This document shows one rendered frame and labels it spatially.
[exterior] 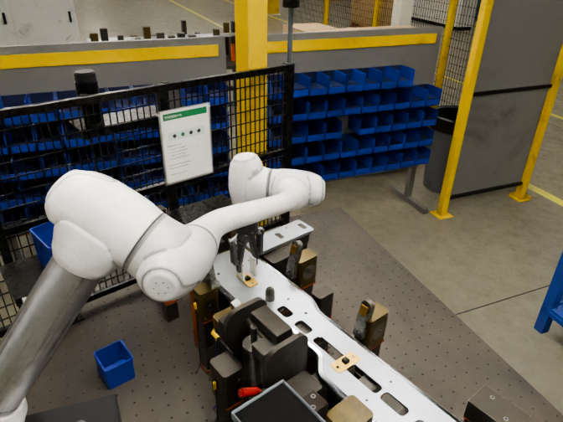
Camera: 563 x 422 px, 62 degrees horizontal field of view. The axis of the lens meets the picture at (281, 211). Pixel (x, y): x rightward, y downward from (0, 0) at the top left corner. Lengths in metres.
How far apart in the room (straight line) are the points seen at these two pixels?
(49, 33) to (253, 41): 5.73
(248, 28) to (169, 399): 1.42
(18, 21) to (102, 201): 6.76
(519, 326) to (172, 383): 2.24
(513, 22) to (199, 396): 3.35
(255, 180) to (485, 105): 2.95
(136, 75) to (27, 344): 2.25
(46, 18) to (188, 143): 5.77
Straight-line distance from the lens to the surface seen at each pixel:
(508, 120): 4.35
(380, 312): 1.48
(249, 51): 2.05
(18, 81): 3.10
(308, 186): 1.35
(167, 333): 1.91
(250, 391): 1.10
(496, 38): 3.96
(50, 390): 1.83
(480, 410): 1.33
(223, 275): 1.65
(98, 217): 0.89
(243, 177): 1.37
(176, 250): 0.87
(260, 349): 1.17
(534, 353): 3.16
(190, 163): 1.97
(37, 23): 7.58
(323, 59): 3.46
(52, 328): 1.04
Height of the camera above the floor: 2.00
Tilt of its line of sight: 29 degrees down
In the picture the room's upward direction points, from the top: 1 degrees clockwise
